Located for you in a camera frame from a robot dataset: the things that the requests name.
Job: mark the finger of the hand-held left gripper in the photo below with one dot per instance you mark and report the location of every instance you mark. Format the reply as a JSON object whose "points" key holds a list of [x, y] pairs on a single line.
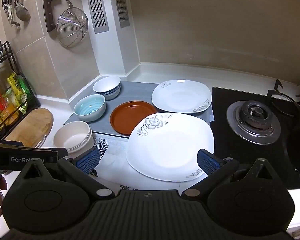
{"points": [[61, 152]]}

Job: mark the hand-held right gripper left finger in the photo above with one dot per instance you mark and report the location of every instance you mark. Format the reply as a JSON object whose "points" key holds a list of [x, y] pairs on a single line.
{"points": [[87, 160]]}

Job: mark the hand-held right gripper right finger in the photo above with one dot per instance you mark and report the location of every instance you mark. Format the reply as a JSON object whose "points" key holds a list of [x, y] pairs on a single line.
{"points": [[207, 163]]}

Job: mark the large white floral plate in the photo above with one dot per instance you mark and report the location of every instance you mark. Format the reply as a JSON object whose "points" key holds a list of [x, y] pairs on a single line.
{"points": [[165, 145]]}

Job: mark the light blue ribbed bowl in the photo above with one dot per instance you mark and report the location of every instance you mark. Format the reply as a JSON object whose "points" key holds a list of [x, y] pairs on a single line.
{"points": [[90, 106]]}

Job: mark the cream bowl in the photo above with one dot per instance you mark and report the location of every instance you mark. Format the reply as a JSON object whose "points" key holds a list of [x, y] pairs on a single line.
{"points": [[72, 135]]}

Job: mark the black and white patterned cloth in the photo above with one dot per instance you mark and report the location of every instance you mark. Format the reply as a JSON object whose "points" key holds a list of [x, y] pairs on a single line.
{"points": [[103, 142]]}

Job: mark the black glass gas stove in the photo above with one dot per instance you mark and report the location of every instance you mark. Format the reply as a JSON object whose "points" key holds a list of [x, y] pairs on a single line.
{"points": [[222, 135]]}

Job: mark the wooden cutting board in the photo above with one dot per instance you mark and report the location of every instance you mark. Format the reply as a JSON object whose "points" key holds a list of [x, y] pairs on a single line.
{"points": [[32, 125]]}

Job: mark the yellow-labelled jar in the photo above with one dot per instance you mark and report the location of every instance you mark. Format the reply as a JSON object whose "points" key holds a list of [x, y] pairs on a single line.
{"points": [[10, 110]]}

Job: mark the brown round plate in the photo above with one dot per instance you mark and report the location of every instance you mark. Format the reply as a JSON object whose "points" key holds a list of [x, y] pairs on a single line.
{"points": [[127, 117]]}

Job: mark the gas burner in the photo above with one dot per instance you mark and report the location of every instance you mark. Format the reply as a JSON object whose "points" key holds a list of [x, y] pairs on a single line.
{"points": [[253, 120]]}

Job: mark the green packet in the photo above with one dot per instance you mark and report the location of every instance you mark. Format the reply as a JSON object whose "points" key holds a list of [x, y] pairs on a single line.
{"points": [[25, 92]]}

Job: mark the small white floral plate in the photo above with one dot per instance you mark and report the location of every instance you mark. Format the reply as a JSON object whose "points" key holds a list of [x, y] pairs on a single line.
{"points": [[180, 97]]}

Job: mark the yellow packet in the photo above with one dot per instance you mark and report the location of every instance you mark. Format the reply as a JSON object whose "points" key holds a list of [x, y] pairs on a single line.
{"points": [[13, 87]]}

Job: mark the white bowl with blue pattern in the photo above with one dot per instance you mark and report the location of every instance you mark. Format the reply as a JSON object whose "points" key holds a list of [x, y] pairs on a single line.
{"points": [[106, 83]]}

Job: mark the grey mat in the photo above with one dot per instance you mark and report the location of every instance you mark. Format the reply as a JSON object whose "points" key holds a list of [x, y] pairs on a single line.
{"points": [[137, 90]]}

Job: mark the black pan support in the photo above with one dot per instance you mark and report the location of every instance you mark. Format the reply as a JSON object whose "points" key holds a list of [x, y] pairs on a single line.
{"points": [[277, 93]]}

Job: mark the metal hanging utensil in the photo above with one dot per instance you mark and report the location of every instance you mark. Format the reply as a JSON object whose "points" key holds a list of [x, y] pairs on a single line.
{"points": [[11, 17]]}

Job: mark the metal ladle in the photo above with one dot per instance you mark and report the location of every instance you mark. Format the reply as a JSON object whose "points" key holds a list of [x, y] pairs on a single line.
{"points": [[22, 11]]}

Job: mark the metal vent grille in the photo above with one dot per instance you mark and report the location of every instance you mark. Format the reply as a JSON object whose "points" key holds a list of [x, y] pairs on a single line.
{"points": [[96, 5], [121, 3]]}

